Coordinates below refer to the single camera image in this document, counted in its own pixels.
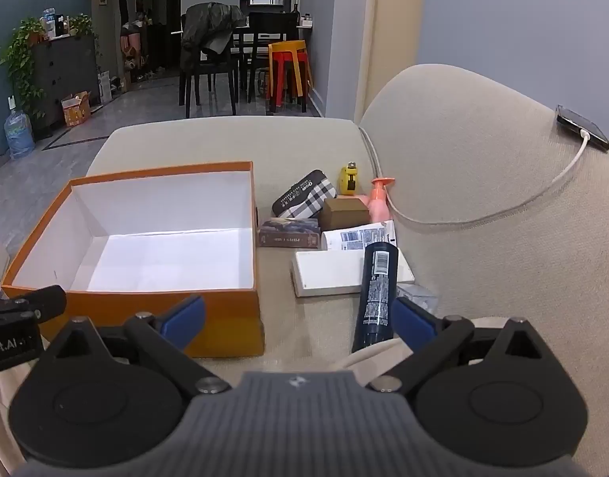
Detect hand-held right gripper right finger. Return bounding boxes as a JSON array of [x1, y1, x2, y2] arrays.
[[366, 297, 563, 398]]

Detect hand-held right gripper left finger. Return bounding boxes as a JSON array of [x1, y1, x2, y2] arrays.
[[43, 294, 233, 398]]

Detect clear plastic box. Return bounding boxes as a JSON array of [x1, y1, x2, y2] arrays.
[[396, 283, 440, 314]]

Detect dark blue bottle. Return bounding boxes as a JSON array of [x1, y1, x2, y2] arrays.
[[351, 241, 398, 353]]

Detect orange-rimmed white storage box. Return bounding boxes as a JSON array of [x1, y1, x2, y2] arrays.
[[1, 160, 265, 359]]

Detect long white box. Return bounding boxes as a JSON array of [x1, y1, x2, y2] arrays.
[[290, 246, 415, 298]]

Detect white lotion tube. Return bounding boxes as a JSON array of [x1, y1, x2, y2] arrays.
[[320, 219, 398, 252]]

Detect pink soft pouch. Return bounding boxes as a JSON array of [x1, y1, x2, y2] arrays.
[[371, 177, 395, 224]]

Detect gold gift box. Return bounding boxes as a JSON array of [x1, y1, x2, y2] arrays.
[[319, 198, 372, 232]]

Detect dark patterned card box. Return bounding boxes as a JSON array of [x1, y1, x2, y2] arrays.
[[257, 219, 322, 248]]

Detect yellow tape measure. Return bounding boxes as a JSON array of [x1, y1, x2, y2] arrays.
[[339, 160, 361, 194]]

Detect beige cloth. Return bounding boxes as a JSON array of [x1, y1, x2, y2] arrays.
[[0, 338, 414, 477]]

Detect blue water jug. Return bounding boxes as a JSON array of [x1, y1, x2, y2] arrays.
[[4, 109, 36, 160]]

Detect beige sofa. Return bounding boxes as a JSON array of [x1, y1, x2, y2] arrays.
[[0, 64, 609, 477]]

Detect open cardboard box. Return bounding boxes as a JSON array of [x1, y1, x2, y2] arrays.
[[61, 91, 93, 127]]

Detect dark grey cabinet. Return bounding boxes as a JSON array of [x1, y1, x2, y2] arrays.
[[32, 35, 102, 127]]

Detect large trailing green plant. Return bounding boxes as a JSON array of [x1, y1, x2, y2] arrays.
[[0, 17, 49, 120]]

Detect black chair with jacket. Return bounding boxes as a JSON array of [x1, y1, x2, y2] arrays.
[[178, 12, 240, 119]]

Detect black smartphone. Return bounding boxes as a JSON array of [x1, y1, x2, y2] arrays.
[[555, 104, 609, 152]]

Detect red stool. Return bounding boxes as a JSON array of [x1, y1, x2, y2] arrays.
[[272, 51, 305, 110]]

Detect small green plant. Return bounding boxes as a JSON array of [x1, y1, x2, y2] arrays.
[[68, 13, 97, 38]]

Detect orange and red stools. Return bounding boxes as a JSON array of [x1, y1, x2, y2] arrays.
[[268, 40, 315, 110]]

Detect dark jacket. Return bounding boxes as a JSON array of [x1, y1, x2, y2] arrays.
[[179, 2, 246, 73]]

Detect black dining chair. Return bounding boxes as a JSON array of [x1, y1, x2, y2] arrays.
[[240, 11, 307, 112]]

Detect white charging cable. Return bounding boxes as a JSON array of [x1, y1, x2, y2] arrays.
[[358, 126, 592, 227]]

